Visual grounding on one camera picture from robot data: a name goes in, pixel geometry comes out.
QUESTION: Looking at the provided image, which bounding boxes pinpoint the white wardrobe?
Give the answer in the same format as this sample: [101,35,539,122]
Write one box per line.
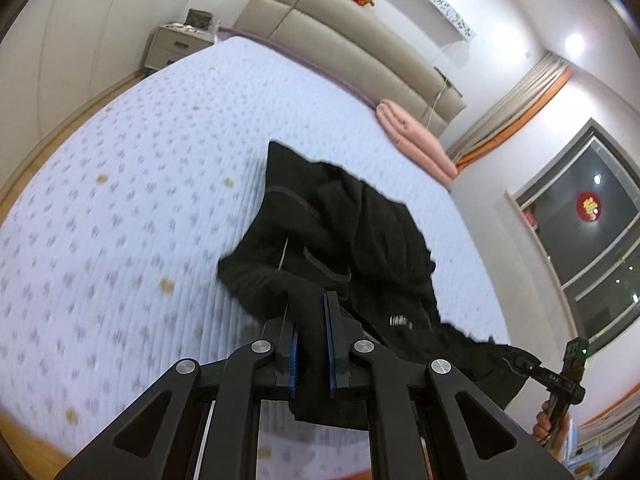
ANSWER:
[1,0,188,180]

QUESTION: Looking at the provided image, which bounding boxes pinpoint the dark window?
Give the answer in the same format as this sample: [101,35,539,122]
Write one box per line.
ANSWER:
[514,119,639,353]

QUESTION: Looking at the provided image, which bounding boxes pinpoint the beige orange curtain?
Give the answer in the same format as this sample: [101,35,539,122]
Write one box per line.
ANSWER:
[447,51,573,171]

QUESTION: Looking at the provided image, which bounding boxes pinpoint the white nightstand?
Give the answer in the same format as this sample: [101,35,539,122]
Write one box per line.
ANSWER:
[142,9,220,74]

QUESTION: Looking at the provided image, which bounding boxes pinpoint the black hooded jacket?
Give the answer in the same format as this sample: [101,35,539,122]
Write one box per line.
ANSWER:
[218,141,527,408]

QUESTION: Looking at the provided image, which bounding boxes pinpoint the beige padded headboard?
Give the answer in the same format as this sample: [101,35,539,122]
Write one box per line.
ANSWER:
[232,0,466,136]

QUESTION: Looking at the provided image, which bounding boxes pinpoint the folded pink blanket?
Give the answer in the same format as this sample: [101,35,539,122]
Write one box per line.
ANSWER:
[375,100,458,188]

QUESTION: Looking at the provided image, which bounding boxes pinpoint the floral quilted bed cover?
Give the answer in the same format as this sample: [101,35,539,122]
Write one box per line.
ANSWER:
[1,37,509,455]

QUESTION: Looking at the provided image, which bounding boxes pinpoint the right hand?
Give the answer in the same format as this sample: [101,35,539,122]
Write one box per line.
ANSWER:
[532,401,570,460]

